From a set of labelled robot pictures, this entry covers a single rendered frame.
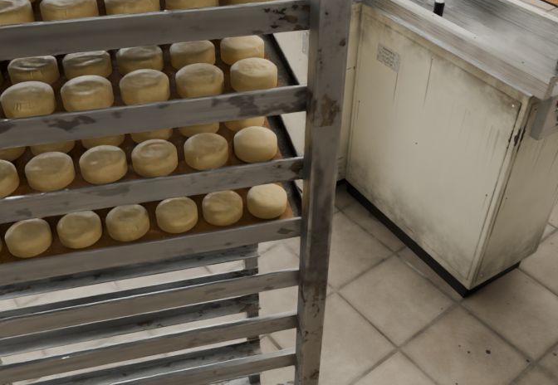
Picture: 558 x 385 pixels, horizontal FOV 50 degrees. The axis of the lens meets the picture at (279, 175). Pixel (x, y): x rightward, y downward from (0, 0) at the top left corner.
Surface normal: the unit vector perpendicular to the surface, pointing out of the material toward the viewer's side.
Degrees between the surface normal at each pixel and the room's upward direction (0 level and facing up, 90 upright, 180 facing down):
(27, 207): 90
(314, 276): 90
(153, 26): 90
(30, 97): 0
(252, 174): 90
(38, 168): 0
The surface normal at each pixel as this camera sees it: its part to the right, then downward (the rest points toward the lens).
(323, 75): 0.23, 0.61
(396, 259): 0.01, -0.77
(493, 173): -0.85, 0.33
